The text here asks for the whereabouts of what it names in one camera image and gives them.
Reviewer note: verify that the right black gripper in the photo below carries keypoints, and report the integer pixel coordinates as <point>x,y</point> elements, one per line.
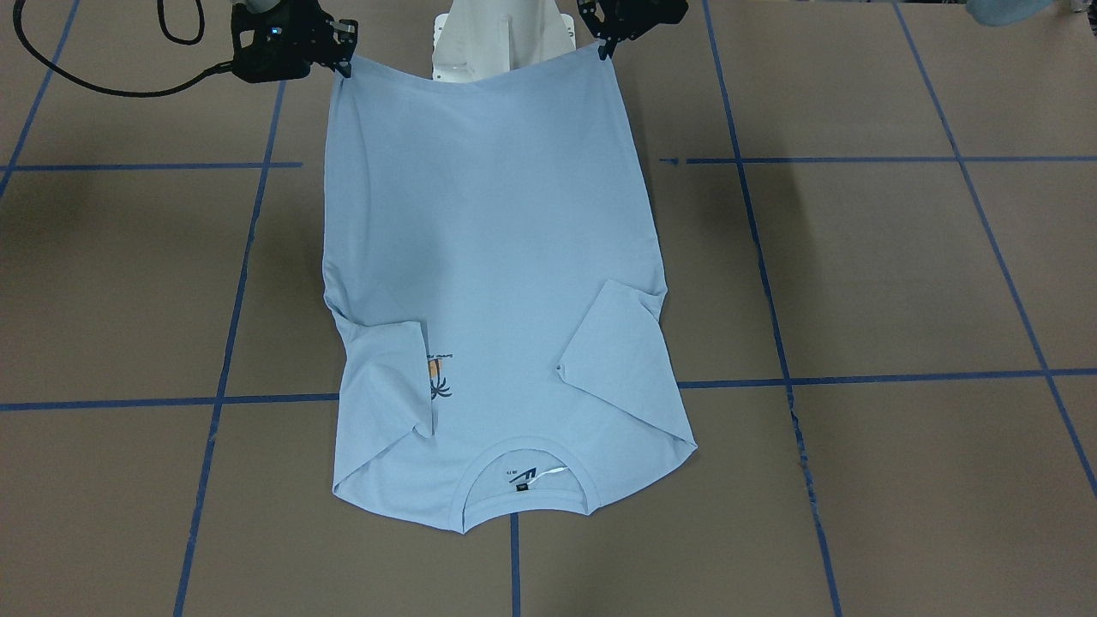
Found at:
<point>326,36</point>

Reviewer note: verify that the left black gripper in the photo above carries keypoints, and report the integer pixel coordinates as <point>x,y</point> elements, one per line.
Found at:
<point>636,12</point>

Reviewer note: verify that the light blue t-shirt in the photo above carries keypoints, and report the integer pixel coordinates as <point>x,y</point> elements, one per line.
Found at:
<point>493,269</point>

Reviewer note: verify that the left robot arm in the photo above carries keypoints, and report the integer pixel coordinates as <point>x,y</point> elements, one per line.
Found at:
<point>988,13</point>

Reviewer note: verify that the brown table cover sheet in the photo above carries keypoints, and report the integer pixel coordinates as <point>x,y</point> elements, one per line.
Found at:
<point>878,228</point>

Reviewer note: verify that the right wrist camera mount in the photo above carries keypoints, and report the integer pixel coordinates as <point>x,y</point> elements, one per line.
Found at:
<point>251,64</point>

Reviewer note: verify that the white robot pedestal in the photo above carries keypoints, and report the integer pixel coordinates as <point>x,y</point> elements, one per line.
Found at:
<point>476,40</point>

